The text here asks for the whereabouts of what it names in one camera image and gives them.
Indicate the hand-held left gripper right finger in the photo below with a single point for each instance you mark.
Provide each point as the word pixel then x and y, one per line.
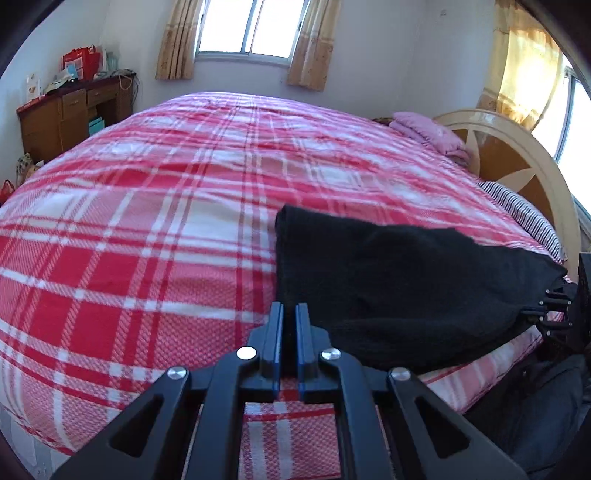
pixel 302 350

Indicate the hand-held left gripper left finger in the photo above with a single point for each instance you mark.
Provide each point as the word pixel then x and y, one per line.
pixel 278 341

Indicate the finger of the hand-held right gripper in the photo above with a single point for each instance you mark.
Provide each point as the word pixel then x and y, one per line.
pixel 556 325
pixel 556 297

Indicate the black pants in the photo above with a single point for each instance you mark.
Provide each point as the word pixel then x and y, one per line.
pixel 392 286

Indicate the striped pillow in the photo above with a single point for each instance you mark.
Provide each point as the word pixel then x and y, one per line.
pixel 526 214

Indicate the person's dark clothing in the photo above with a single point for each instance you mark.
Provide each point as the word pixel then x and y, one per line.
pixel 531 415

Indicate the cream and wood headboard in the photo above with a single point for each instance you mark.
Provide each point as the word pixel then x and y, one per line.
pixel 503 152

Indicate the red plaid blanket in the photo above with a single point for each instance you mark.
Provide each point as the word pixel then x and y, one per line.
pixel 138 230

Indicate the side window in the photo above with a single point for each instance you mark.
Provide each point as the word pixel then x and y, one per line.
pixel 579 120

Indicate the pink folded blanket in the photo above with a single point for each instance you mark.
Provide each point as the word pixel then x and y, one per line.
pixel 429 131

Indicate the yellow curtain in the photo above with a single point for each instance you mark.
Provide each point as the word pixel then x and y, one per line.
pixel 521 69

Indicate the teal box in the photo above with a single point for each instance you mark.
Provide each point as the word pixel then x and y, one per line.
pixel 96 126

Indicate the beige curtain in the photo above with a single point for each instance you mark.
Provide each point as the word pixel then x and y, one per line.
pixel 178 41
pixel 314 50

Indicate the patterned bag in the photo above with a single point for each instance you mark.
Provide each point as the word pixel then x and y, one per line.
pixel 27 168

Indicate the small red bag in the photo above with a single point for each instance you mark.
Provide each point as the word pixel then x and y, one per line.
pixel 7 191

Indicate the wooden desk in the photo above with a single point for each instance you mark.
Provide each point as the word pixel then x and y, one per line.
pixel 46 124

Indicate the white and teal bag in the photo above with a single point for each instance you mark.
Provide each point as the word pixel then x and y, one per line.
pixel 111 60

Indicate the red gift bag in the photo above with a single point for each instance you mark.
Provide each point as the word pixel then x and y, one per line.
pixel 81 62

